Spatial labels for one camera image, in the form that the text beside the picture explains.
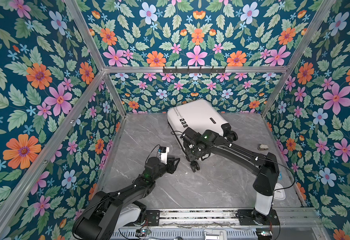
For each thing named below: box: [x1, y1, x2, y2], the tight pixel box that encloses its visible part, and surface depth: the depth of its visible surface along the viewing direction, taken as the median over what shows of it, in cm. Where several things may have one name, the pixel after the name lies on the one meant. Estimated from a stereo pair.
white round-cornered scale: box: [273, 182, 286, 200], surface depth 80 cm
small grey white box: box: [257, 144, 269, 151], surface depth 100 cm
